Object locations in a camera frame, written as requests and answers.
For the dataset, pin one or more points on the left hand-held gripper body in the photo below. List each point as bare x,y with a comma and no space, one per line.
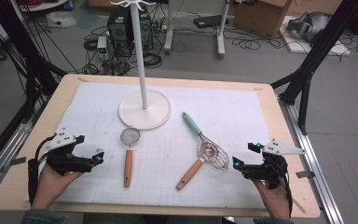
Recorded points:
62,161

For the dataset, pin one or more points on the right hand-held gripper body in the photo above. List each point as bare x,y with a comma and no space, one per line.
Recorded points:
272,171

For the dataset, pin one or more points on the white hook stand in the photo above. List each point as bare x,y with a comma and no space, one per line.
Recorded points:
144,115

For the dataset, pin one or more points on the person's left hand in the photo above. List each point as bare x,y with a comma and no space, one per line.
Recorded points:
51,186

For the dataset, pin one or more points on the person's right hand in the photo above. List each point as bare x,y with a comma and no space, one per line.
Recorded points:
276,202

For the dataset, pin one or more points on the white grid mat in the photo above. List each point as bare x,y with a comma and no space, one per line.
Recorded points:
167,186

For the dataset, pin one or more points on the small white and green device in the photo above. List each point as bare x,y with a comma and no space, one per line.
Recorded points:
102,43

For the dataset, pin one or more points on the white foam board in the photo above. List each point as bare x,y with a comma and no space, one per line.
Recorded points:
298,45

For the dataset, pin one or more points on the black computer tower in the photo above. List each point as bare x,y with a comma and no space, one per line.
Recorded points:
121,28

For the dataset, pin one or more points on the clear plastic bag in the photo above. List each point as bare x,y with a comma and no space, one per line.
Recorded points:
60,19

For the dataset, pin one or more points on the large cardboard box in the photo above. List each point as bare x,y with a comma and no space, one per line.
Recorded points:
261,15

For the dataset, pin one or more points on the flat black box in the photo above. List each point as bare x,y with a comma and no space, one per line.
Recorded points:
209,21

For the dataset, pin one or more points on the grey bag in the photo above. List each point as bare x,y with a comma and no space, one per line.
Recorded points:
312,25

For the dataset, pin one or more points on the round white table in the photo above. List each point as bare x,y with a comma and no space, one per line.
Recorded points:
43,5

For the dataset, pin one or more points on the aluminium rail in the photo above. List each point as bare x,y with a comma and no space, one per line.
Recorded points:
313,168
6,152

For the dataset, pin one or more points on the black metal frame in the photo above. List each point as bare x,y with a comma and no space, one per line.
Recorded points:
31,68
317,53

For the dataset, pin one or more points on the white metal floor frame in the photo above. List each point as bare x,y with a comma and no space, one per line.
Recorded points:
221,37

